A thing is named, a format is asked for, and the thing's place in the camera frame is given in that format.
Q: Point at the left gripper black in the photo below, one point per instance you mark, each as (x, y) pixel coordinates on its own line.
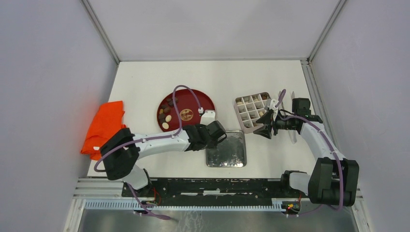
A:
(212, 144)

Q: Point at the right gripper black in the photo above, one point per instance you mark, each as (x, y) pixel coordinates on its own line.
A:
(268, 119)

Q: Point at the pink divided chocolate box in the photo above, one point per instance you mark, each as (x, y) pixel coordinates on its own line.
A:
(249, 109)

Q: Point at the metal serving tongs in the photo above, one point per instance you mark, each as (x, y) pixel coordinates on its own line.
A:
(292, 133)

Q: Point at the round red plate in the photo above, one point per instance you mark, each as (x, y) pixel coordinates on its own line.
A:
(187, 107)

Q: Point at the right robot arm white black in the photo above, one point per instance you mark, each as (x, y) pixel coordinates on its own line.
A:
(334, 178)

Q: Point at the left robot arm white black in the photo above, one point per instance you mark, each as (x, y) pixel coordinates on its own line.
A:
(121, 152)

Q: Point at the white oval chocolate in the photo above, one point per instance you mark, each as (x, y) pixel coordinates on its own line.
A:
(165, 126)

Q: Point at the square metal tray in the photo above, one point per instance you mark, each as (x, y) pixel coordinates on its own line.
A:
(230, 153)

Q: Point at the orange cloth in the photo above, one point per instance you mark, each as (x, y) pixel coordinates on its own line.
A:
(107, 122)

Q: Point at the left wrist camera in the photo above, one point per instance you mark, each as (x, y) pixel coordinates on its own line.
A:
(207, 117)

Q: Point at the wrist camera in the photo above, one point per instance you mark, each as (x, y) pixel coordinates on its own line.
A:
(272, 105)
(207, 117)

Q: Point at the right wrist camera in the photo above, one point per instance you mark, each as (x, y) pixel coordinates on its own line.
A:
(272, 105)

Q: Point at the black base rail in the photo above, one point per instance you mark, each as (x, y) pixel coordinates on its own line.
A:
(218, 192)

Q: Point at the white toothed cable strip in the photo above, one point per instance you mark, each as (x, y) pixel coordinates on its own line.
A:
(112, 204)

